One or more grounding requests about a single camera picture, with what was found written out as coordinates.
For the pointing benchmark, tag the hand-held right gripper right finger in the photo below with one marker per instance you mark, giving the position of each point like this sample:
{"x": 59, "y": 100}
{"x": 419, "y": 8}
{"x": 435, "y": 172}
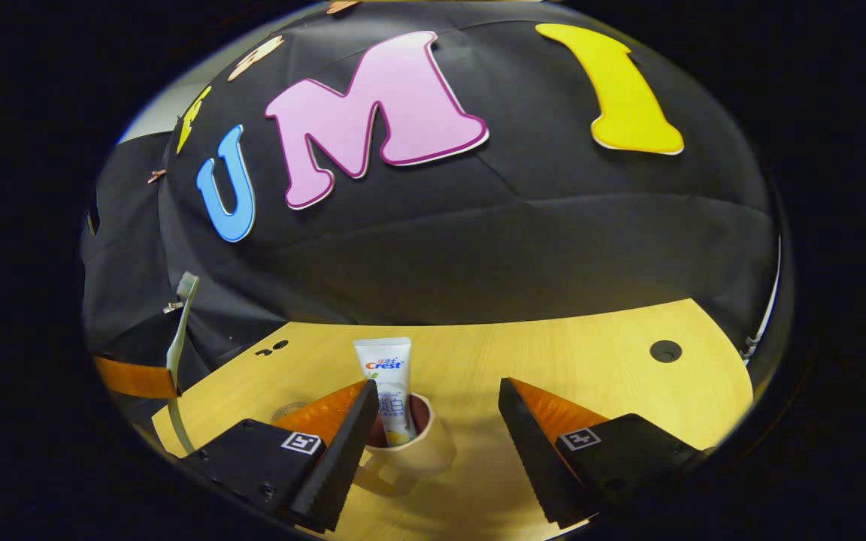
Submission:
{"x": 527, "y": 443}

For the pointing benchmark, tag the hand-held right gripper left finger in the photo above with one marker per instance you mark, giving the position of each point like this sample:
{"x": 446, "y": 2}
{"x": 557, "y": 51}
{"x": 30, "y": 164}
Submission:
{"x": 343, "y": 451}

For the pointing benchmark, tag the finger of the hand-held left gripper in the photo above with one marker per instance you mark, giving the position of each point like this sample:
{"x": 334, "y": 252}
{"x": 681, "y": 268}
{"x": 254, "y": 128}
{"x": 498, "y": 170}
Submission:
{"x": 136, "y": 379}

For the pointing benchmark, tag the pale green toothbrush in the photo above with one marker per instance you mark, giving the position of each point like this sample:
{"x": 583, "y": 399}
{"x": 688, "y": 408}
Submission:
{"x": 180, "y": 338}

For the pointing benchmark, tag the round cork coaster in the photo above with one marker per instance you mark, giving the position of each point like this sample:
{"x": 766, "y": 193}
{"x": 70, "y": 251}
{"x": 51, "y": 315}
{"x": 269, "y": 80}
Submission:
{"x": 288, "y": 410}

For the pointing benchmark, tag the white toothpaste tube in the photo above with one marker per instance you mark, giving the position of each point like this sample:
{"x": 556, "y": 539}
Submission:
{"x": 388, "y": 361}

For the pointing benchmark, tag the wooden desktop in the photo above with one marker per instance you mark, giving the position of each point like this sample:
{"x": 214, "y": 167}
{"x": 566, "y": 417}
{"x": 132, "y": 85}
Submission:
{"x": 591, "y": 361}

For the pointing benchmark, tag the white clip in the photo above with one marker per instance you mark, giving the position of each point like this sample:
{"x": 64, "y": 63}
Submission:
{"x": 173, "y": 307}

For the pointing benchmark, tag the black backdrop cloth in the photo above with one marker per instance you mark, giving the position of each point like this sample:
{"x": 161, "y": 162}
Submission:
{"x": 478, "y": 248}

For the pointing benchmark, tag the copper clip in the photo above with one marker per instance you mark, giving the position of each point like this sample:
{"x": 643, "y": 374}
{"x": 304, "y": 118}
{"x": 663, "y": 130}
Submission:
{"x": 156, "y": 176}

